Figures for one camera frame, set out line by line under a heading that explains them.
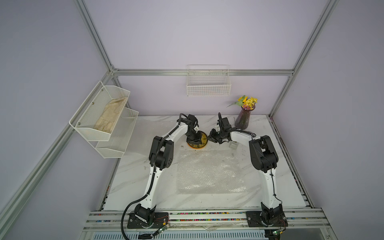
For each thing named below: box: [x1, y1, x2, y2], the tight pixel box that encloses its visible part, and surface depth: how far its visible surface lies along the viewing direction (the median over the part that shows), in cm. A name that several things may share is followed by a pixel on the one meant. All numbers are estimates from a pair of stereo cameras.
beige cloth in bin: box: [93, 96, 128, 133], surface depth 81 cm
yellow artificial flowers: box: [226, 95, 258, 111], surface depth 98 cm
